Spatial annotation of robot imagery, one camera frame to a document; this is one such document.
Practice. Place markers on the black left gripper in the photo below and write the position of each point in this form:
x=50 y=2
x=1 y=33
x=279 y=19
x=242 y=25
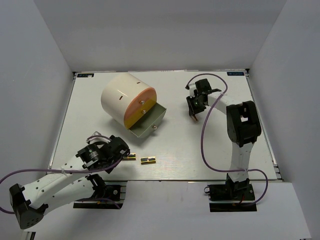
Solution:
x=117 y=158

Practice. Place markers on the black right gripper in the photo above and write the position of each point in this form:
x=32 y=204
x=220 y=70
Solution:
x=192 y=110

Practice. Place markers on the rose gold lipstick tube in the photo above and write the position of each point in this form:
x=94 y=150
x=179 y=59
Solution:
x=194 y=118

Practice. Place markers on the black gold lipstick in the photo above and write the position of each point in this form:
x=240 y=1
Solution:
x=130 y=157
x=148 y=160

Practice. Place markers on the yellow drawer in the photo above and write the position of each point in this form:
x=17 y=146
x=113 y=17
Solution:
x=136 y=110

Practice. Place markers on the grey bottom drawer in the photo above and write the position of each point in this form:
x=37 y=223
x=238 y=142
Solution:
x=149 y=122

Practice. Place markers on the orange top drawer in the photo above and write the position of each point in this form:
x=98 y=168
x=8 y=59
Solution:
x=147 y=93

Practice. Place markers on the cream cylindrical drawer organizer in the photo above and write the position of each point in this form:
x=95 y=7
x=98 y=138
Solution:
x=119 y=93

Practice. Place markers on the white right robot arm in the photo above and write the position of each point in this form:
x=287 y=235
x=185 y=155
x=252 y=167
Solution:
x=242 y=125

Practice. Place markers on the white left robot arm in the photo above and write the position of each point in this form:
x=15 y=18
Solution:
x=77 y=179

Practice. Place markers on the right blue table sticker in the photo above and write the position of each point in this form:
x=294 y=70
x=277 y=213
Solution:
x=235 y=73

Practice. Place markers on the blue table sticker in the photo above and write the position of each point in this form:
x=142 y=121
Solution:
x=235 y=73
x=85 y=75

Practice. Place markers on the left blue table sticker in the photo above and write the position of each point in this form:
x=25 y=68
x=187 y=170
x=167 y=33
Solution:
x=85 y=75

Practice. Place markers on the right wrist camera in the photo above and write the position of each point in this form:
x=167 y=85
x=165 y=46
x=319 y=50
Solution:
x=192 y=90

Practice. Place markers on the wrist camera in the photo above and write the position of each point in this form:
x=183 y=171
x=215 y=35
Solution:
x=192 y=90
x=97 y=135

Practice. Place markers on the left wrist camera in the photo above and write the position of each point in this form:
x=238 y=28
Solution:
x=97 y=135

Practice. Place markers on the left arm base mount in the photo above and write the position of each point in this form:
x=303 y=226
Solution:
x=106 y=195

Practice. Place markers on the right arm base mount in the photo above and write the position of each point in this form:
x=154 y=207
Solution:
x=221 y=200

